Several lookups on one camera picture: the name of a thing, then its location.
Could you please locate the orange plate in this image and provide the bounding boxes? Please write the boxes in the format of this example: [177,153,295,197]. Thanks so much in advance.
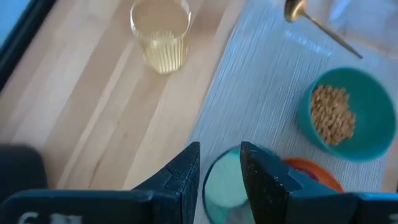
[282,157,345,194]

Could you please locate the black aluminium table frame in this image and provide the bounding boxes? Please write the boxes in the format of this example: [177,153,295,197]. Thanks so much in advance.
[0,0,58,91]

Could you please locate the clear ribbed juice glass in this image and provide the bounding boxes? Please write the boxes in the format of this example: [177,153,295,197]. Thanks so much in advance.
[129,0,192,75]

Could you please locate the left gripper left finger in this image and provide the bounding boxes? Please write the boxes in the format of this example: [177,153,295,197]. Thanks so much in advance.
[133,141,201,224]

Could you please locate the grey woven placemat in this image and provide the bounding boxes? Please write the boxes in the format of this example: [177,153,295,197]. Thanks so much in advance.
[186,0,398,224]

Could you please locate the gold spoon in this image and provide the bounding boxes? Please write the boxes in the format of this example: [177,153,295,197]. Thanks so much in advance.
[284,0,364,60]

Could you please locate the teal bowl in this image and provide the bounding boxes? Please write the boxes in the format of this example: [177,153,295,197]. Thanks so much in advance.
[297,67,397,164]

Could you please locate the cereal pieces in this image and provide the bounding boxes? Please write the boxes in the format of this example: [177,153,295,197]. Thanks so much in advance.
[310,85,357,146]

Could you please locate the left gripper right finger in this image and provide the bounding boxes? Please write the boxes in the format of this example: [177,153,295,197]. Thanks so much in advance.
[239,141,355,224]

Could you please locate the teal faceted cup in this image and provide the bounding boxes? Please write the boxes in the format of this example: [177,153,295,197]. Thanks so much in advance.
[201,145,289,224]

